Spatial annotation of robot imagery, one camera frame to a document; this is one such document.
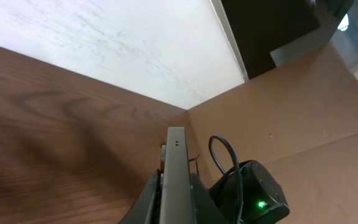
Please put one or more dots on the brown cardboard panel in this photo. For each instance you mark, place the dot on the brown cardboard panel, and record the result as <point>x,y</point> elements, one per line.
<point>301,122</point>

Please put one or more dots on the Galaxy S25 Ultra smartphone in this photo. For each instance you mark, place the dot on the Galaxy S25 Ultra smartphone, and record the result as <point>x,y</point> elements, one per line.
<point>177,204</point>

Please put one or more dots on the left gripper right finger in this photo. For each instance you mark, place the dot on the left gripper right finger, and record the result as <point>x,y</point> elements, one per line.
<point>206,210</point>

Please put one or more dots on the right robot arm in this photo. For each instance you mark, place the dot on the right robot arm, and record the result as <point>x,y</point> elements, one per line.
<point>263,198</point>

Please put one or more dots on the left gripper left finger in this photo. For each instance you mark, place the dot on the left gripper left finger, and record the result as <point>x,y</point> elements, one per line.
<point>146,209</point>

